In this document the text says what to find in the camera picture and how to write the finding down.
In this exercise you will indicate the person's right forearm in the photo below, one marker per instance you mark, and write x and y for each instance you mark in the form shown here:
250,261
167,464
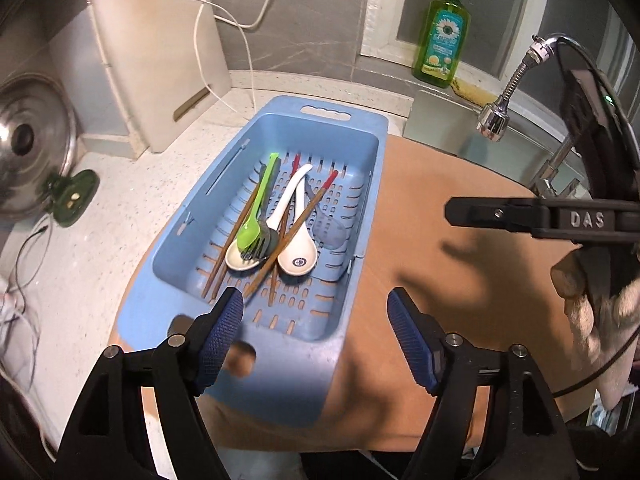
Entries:
622,380

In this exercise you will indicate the stainless steel sink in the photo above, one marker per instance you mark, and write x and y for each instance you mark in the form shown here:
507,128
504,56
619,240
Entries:
435,120

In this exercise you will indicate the green plastic spoon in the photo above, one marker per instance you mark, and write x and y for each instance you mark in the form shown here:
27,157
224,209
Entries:
248,237

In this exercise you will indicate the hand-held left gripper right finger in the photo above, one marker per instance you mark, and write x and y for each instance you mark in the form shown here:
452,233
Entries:
412,340

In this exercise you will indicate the white ceramic spoon blue mark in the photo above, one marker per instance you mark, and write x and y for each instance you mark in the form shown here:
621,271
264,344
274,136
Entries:
297,260

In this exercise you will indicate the blue plastic drainer basket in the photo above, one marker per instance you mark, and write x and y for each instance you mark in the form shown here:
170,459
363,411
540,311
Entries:
310,340

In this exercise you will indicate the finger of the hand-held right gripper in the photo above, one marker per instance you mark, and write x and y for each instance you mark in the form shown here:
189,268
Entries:
490,212

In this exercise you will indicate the yellow sponge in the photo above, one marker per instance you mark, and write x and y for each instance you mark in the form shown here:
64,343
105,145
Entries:
475,94

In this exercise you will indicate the metal fork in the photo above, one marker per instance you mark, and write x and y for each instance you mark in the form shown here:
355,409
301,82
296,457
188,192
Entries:
257,247

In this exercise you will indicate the green dish soap bottle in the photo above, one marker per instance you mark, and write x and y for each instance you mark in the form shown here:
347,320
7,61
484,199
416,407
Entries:
442,40

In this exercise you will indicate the brown wooden cutting board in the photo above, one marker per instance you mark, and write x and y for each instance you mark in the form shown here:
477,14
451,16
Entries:
425,240

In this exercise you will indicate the plain white ceramic spoon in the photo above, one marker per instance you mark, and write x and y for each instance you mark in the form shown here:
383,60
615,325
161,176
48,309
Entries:
295,180

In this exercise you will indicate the chrome faucet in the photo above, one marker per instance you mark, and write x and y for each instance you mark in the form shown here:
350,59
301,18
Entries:
495,120

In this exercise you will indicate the person's right hand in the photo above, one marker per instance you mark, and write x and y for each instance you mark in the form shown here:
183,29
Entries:
580,320

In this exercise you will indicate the green lid holder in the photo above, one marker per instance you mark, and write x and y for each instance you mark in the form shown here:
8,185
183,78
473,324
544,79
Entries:
75,195

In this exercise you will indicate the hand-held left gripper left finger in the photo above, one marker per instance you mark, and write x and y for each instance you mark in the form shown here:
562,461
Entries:
220,330

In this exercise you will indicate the steel pot lid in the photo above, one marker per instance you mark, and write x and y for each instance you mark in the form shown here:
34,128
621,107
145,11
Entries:
45,110

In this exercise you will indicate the person's black clothing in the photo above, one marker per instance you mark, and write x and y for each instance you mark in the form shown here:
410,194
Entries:
600,450

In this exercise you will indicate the white plastic cutting board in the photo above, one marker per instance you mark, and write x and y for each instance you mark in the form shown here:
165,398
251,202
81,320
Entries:
150,60

